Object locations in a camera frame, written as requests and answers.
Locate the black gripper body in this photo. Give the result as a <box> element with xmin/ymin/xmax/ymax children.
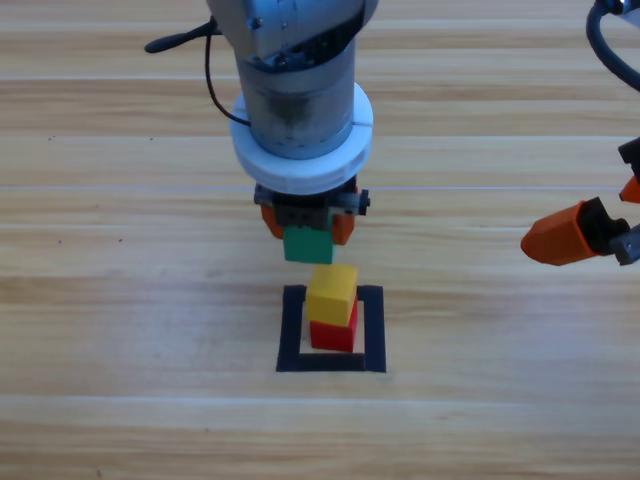
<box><xmin>253</xmin><ymin>179</ymin><xmax>372</xmax><ymax>232</ymax></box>
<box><xmin>609</xmin><ymin>137</ymin><xmax>640</xmax><ymax>267</ymax></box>

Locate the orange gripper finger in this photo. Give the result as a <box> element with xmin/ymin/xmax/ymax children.
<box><xmin>329</xmin><ymin>209</ymin><xmax>357</xmax><ymax>246</ymax></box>
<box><xmin>259</xmin><ymin>203</ymin><xmax>286</xmax><ymax>241</ymax></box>
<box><xmin>519</xmin><ymin>196</ymin><xmax>632</xmax><ymax>269</ymax></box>
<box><xmin>618</xmin><ymin>174</ymin><xmax>640</xmax><ymax>205</ymax></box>

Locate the green cube block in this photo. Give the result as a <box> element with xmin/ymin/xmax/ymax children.
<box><xmin>282</xmin><ymin>224</ymin><xmax>335</xmax><ymax>265</ymax></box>

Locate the yellow cube block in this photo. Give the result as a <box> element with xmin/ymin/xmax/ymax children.
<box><xmin>304</xmin><ymin>264</ymin><xmax>360</xmax><ymax>325</ymax></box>

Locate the red cube block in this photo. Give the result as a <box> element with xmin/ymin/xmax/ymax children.
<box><xmin>308</xmin><ymin>298</ymin><xmax>360</xmax><ymax>353</ymax></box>

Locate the black tape square outline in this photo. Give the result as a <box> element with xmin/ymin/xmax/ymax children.
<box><xmin>275</xmin><ymin>284</ymin><xmax>387</xmax><ymax>374</ymax></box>

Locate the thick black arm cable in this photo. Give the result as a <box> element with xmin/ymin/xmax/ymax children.
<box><xmin>584</xmin><ymin>0</ymin><xmax>640</xmax><ymax>94</ymax></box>
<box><xmin>143</xmin><ymin>16</ymin><xmax>224</xmax><ymax>55</ymax></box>

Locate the thin black arm wire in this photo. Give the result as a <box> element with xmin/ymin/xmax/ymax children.
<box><xmin>203</xmin><ymin>29</ymin><xmax>253</xmax><ymax>125</ymax></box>

